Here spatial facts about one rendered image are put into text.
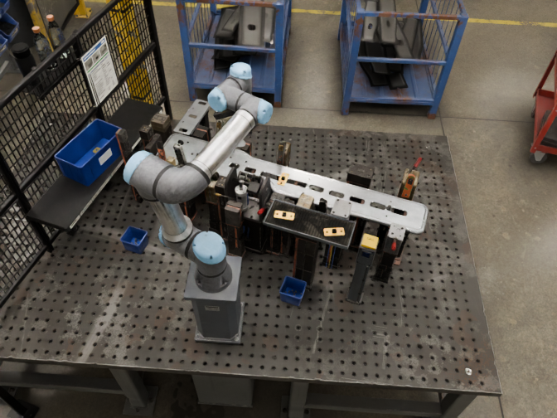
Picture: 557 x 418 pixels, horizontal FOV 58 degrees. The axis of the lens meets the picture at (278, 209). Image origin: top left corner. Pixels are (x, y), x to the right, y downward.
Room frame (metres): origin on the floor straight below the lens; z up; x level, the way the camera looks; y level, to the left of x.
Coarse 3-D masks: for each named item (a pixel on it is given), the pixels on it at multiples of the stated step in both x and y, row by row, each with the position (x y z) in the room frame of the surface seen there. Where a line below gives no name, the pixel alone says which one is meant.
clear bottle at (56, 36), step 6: (48, 18) 2.02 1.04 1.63; (48, 24) 2.02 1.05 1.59; (54, 24) 2.02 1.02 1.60; (48, 30) 2.01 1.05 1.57; (54, 30) 2.01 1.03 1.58; (60, 30) 2.02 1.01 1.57; (54, 36) 2.00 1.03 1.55; (60, 36) 2.01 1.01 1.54; (54, 42) 2.00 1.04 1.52; (60, 42) 2.00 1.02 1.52; (54, 48) 2.00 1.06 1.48
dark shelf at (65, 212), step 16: (128, 112) 2.11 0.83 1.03; (144, 112) 2.11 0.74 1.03; (160, 112) 2.13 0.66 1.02; (128, 128) 1.98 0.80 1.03; (64, 176) 1.63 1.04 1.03; (112, 176) 1.66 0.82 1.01; (48, 192) 1.52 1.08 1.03; (64, 192) 1.52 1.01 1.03; (80, 192) 1.53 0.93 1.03; (96, 192) 1.54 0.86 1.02; (32, 208) 1.42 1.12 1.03; (48, 208) 1.43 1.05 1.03; (64, 208) 1.43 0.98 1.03; (80, 208) 1.43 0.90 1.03; (48, 224) 1.34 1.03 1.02; (64, 224) 1.34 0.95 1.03
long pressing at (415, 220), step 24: (168, 144) 1.90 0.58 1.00; (192, 144) 1.91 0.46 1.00; (240, 168) 1.74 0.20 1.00; (264, 168) 1.75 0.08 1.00; (288, 168) 1.76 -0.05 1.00; (288, 192) 1.60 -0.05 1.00; (312, 192) 1.60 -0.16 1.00; (360, 192) 1.61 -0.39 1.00; (360, 216) 1.46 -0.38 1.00; (384, 216) 1.47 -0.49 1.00; (408, 216) 1.47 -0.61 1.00
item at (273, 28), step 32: (192, 0) 3.48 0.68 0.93; (224, 0) 3.47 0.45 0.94; (256, 0) 4.29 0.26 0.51; (288, 0) 4.21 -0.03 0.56; (224, 32) 3.91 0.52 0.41; (256, 32) 3.79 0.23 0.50; (288, 32) 4.33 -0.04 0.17; (192, 64) 3.53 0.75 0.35; (224, 64) 3.75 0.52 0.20; (256, 64) 3.83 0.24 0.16; (192, 96) 3.48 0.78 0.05
